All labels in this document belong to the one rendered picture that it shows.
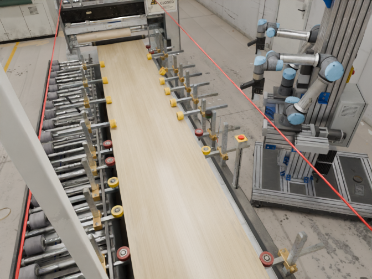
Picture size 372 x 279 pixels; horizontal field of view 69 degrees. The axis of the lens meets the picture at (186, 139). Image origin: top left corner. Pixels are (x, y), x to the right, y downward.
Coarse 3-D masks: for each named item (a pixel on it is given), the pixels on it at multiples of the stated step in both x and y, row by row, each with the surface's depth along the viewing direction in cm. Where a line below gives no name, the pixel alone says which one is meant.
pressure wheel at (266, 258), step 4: (264, 252) 160; (268, 252) 160; (260, 256) 159; (264, 256) 159; (268, 256) 159; (272, 256) 159; (260, 260) 158; (264, 260) 157; (268, 260) 157; (272, 260) 157; (264, 264) 156; (268, 264) 155
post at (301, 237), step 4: (300, 232) 143; (304, 232) 143; (296, 236) 147; (300, 236) 143; (304, 236) 142; (296, 240) 148; (300, 240) 144; (304, 240) 144; (296, 244) 148; (300, 244) 146; (292, 248) 153; (296, 248) 149; (300, 248) 149; (292, 252) 155; (296, 252) 152; (288, 256) 160; (292, 256) 156; (296, 256) 155; (288, 260) 161; (292, 260) 157; (296, 260) 159; (292, 264) 161; (284, 268) 169; (288, 272) 168
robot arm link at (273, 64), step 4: (272, 56) 193; (268, 60) 188; (272, 60) 188; (276, 60) 188; (280, 60) 187; (268, 64) 187; (272, 64) 187; (276, 64) 187; (280, 64) 186; (268, 68) 188; (272, 68) 188; (276, 68) 188; (280, 68) 188
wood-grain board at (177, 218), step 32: (128, 64) 368; (128, 96) 304; (160, 96) 301; (128, 128) 259; (160, 128) 257; (128, 160) 226; (160, 160) 224; (192, 160) 223; (128, 192) 200; (160, 192) 199; (192, 192) 198; (128, 224) 179; (160, 224) 178; (192, 224) 177; (224, 224) 177; (160, 256) 162; (192, 256) 161; (224, 256) 160; (256, 256) 160
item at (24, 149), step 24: (0, 72) 45; (0, 96) 45; (0, 120) 48; (24, 120) 51; (24, 144) 52; (24, 168) 55; (48, 168) 59; (48, 192) 61; (48, 216) 65; (72, 216) 69; (72, 240) 73; (96, 264) 85
